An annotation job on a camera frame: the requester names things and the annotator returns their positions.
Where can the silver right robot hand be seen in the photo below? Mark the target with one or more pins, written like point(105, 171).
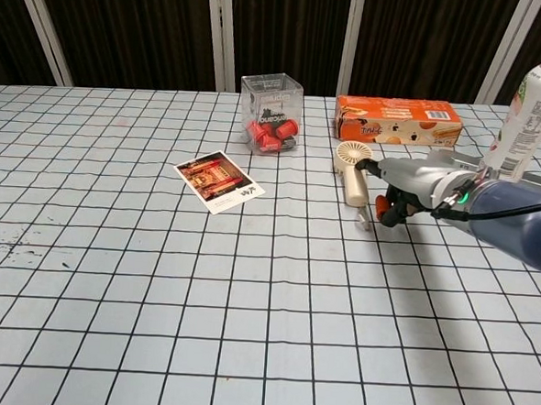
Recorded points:
point(414, 179)

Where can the cream handheld fan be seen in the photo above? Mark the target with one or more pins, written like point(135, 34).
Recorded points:
point(356, 189)

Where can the dark blue right robot arm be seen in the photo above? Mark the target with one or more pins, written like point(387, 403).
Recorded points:
point(517, 222)

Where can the flat stainless steel grater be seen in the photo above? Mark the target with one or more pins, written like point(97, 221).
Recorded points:
point(461, 158)

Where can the orange biscuit carton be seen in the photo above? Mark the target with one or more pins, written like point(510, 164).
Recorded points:
point(395, 120)

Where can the white drink bottle yellow cap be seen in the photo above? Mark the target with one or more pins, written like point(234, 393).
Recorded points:
point(523, 126)

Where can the red coffee capsule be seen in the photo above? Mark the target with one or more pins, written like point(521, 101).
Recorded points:
point(255, 130)
point(268, 143)
point(286, 129)
point(269, 127)

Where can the clear acrylic capsule box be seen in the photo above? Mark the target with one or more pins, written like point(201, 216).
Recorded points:
point(271, 97)

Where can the photo postcard with white border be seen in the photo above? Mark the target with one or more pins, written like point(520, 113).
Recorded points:
point(217, 181)

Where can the blue checkered tablecloth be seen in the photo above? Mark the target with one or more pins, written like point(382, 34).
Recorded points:
point(199, 308)

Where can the dark pleated curtain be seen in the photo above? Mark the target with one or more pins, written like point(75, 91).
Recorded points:
point(134, 24)

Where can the white frame post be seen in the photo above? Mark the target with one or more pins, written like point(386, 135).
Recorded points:
point(509, 52)
point(351, 42)
point(221, 34)
point(42, 25)

